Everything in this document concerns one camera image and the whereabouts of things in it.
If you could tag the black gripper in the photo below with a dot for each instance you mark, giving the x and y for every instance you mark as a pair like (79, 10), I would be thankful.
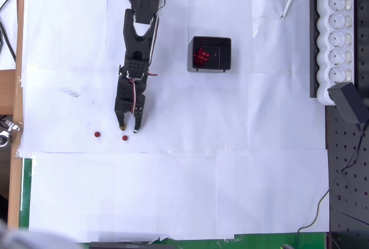
(124, 105)

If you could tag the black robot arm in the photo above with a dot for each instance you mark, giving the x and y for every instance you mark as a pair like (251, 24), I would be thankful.
(138, 41)

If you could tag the black square bin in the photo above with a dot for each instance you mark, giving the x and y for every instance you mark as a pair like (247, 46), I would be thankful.
(191, 58)

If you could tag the white paper table cover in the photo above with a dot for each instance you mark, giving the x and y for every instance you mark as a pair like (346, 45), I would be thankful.
(201, 174)

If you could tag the metal clamp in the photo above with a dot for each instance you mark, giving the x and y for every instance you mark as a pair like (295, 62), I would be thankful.
(8, 125)

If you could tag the blurred grey object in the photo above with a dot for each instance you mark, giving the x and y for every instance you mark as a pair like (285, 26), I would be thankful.
(29, 240)

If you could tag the white power strip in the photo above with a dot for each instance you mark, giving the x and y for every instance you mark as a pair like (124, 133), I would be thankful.
(331, 58)

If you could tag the black power adapter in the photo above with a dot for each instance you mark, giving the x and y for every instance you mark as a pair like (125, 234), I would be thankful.
(344, 102)

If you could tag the black pegboard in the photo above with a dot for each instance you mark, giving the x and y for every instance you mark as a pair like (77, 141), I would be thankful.
(351, 174)

